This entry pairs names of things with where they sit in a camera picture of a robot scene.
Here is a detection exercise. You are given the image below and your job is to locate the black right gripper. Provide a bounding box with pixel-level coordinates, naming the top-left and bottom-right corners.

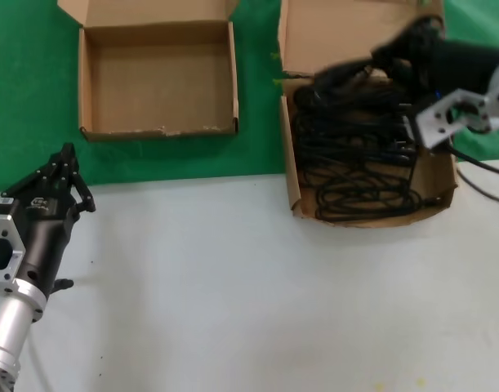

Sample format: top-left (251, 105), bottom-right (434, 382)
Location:
top-left (313, 17), bottom-right (499, 104)

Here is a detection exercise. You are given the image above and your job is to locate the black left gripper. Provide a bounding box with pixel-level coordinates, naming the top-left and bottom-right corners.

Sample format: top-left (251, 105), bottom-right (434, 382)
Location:
top-left (0, 142), bottom-right (98, 298)

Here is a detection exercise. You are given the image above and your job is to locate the cardboard box with oval holes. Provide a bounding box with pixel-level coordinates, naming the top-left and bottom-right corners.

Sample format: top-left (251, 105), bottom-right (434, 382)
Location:
top-left (277, 0), bottom-right (461, 229)

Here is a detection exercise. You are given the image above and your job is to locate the square cardboard box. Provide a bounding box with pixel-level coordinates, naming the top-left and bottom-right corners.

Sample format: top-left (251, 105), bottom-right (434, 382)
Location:
top-left (56, 0), bottom-right (242, 143)

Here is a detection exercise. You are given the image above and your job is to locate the green table mat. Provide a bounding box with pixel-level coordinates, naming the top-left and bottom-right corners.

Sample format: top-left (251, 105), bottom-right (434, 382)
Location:
top-left (0, 0), bottom-right (499, 194)

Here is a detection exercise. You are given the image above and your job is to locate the black left arm cable plug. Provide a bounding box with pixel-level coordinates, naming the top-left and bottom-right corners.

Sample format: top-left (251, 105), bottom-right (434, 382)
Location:
top-left (48, 277), bottom-right (75, 293)

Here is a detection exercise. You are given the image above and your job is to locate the black robot cable with connector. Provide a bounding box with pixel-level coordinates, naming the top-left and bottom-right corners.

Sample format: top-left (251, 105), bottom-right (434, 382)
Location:
top-left (447, 136), bottom-right (499, 205)

